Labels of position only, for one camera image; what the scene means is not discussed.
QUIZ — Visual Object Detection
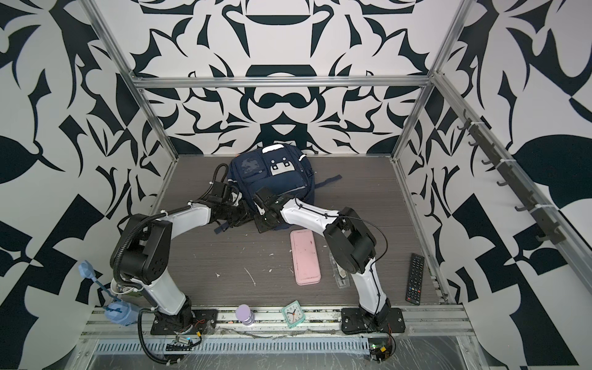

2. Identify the purple small bottle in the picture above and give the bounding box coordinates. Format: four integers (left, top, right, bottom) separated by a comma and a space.
235, 304, 255, 326

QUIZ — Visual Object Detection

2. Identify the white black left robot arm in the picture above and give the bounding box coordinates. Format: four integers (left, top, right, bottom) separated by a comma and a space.
109, 182, 251, 332

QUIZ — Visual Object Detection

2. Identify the light blue water bottle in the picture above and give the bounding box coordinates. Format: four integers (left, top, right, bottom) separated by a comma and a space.
78, 261, 140, 326

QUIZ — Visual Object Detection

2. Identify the navy blue school backpack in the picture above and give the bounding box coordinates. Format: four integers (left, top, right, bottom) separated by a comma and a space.
227, 143, 342, 233

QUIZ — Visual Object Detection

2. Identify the teal small alarm clock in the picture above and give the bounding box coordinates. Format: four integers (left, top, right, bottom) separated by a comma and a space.
281, 301, 306, 328

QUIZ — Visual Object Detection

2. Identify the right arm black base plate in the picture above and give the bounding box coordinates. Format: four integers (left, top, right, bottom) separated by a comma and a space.
341, 307, 406, 335

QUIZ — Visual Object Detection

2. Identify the clear plastic bag with eraser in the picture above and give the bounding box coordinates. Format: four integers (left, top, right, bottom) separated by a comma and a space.
329, 252, 350, 289

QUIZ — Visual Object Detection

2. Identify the black tv remote control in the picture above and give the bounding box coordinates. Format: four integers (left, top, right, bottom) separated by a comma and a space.
405, 253, 425, 305

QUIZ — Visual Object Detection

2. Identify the white slotted cable duct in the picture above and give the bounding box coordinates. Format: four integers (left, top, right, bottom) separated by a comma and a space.
94, 338, 369, 356

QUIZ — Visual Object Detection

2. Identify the green paper cup with items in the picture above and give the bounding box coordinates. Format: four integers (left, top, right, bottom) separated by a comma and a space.
109, 281, 142, 297

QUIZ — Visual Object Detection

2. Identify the small circuit board left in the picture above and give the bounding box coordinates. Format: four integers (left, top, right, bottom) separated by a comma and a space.
165, 337, 202, 352

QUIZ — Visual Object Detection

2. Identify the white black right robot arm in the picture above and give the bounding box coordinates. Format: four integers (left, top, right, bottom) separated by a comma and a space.
254, 187, 391, 327

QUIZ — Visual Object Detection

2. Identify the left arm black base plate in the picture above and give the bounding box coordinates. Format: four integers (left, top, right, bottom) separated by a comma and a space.
150, 309, 218, 335

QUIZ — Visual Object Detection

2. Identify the pink pencil case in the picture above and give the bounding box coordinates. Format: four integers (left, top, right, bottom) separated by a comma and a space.
290, 229, 322, 286

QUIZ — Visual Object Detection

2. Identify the small circuit board right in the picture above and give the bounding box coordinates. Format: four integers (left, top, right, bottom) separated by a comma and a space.
369, 340, 396, 363

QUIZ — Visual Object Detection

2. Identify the black corrugated cable conduit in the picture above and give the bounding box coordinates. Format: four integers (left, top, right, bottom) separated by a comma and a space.
136, 307, 170, 365

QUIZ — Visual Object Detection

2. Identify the small circuit board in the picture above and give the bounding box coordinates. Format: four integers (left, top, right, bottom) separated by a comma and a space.
369, 340, 396, 363
165, 337, 202, 352

